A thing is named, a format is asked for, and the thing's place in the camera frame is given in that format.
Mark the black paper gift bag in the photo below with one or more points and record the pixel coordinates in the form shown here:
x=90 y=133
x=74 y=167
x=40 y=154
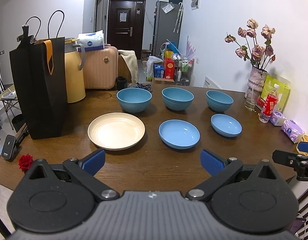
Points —
x=38 y=71

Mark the pink suitcase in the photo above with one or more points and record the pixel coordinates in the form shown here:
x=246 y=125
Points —
x=100 y=69

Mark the red rose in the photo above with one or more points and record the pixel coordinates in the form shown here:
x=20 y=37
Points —
x=25 y=162

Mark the yellow cylindrical kettle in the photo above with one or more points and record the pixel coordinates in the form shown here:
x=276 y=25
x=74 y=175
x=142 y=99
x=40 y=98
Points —
x=74 y=62

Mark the green paper bag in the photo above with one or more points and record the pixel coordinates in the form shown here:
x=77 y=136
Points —
x=283 y=91

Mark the grey refrigerator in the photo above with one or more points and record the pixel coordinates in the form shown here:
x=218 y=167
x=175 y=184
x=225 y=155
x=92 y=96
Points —
x=165 y=20

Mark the folding side table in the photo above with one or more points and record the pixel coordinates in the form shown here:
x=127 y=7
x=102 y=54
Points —
x=9 y=100

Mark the dark wooden door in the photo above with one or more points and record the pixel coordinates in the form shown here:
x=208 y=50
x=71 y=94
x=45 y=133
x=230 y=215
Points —
x=125 y=25

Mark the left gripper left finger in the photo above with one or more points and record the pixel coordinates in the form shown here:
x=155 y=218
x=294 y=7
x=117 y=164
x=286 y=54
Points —
x=91 y=163

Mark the beige cloth on chair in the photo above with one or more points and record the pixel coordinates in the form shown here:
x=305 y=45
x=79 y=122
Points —
x=131 y=62

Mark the cream round plate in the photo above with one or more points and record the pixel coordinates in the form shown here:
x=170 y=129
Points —
x=116 y=131

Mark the wall picture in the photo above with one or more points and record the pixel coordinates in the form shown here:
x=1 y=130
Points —
x=195 y=4

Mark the red label plastic bottle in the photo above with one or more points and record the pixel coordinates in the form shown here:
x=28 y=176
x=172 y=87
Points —
x=270 y=102

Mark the black power bank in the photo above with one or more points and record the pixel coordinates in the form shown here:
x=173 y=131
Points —
x=8 y=148

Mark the red box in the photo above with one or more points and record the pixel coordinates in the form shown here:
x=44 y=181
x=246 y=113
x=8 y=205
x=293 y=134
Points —
x=169 y=66

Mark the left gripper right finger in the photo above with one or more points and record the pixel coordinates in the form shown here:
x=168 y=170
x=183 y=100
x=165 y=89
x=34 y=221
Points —
x=218 y=166

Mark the pink textured vase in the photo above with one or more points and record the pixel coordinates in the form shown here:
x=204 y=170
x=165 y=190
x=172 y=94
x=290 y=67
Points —
x=256 y=79

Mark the clear drinking glass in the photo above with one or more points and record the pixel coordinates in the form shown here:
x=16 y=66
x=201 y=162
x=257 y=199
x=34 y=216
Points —
x=251 y=97

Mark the blue deep bowl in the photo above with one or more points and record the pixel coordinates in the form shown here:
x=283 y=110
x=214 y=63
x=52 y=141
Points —
x=134 y=100
x=219 y=101
x=177 y=99

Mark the white tissue pack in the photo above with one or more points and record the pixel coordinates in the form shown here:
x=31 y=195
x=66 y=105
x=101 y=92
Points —
x=92 y=41

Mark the black cup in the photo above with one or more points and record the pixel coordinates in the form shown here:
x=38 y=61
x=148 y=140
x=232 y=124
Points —
x=121 y=83

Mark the cardboard box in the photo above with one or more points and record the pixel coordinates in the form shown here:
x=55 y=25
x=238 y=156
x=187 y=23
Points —
x=162 y=81

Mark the white board on wall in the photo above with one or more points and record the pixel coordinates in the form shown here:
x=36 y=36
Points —
x=209 y=83

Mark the purple tissue pack far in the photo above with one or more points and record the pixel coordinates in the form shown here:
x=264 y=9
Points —
x=277 y=118

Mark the purple tissue pack near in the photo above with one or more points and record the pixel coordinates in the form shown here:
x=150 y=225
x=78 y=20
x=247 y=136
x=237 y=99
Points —
x=292 y=130

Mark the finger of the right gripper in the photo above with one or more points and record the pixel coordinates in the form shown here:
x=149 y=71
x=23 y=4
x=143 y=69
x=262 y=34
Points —
x=285 y=158
x=302 y=147

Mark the white plastic bag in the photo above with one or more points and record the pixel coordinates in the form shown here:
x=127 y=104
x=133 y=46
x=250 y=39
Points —
x=152 y=60

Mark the blue shallow bowl small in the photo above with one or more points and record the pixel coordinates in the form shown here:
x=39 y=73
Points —
x=226 y=125

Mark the blue shallow bowl large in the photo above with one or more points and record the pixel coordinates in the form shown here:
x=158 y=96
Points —
x=179 y=134

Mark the metal wire rack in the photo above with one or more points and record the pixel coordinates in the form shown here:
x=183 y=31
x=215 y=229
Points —
x=183 y=70

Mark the purple tissue pack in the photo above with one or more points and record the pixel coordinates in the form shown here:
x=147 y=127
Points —
x=277 y=118
x=292 y=130

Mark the blue box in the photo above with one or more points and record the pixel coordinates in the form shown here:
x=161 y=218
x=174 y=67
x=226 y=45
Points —
x=159 y=71

